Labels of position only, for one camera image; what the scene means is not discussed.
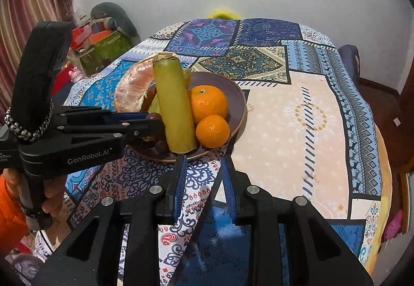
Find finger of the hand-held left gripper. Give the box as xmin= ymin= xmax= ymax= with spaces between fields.
xmin=61 ymin=119 xmax=164 ymax=145
xmin=58 ymin=106 xmax=160 ymax=122

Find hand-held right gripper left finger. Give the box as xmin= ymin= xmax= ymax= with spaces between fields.
xmin=32 ymin=155 xmax=189 ymax=286

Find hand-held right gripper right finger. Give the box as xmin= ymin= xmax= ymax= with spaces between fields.
xmin=220 ymin=155 xmax=371 ymax=286

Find peeled pomelo segment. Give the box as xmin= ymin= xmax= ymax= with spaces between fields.
xmin=114 ymin=61 xmax=156 ymax=113

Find long yellow sugarcane piece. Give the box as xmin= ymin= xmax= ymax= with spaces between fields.
xmin=152 ymin=52 xmax=197 ymax=154

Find orange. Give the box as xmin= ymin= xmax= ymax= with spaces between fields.
xmin=188 ymin=85 xmax=229 ymax=125
xmin=195 ymin=115 xmax=230 ymax=148

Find brown round plate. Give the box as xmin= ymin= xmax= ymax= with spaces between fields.
xmin=128 ymin=71 xmax=248 ymax=162

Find person's left forearm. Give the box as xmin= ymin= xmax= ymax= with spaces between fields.
xmin=0 ymin=172 xmax=30 ymax=255

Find person's left hand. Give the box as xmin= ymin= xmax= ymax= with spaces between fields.
xmin=43 ymin=174 xmax=69 ymax=220

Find red box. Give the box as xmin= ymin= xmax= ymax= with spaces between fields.
xmin=53 ymin=66 xmax=76 ymax=96

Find pink toy figure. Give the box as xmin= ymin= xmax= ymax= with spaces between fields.
xmin=66 ymin=67 xmax=84 ymax=84

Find red and orange boxes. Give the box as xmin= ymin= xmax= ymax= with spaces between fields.
xmin=71 ymin=25 xmax=114 ymax=49

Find green storage box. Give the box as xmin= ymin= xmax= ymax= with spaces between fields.
xmin=79 ymin=32 xmax=133 ymax=75

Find grey plush toy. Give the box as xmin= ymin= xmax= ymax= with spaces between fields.
xmin=90 ymin=2 xmax=141 ymax=45

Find blue patchwork tablecloth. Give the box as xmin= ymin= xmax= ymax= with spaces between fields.
xmin=32 ymin=17 xmax=394 ymax=286

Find yellow chair back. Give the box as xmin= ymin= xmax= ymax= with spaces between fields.
xmin=208 ymin=7 xmax=240 ymax=19

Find pink cloth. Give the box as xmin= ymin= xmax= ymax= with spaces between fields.
xmin=383 ymin=208 xmax=404 ymax=242

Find dark blue chair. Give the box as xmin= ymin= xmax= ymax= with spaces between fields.
xmin=338 ymin=44 xmax=361 ymax=87

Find wooden door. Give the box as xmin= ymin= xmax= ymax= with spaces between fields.
xmin=385 ymin=14 xmax=414 ymax=177

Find braided cord strap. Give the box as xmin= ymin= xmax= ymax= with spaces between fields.
xmin=4 ymin=98 xmax=54 ymax=142

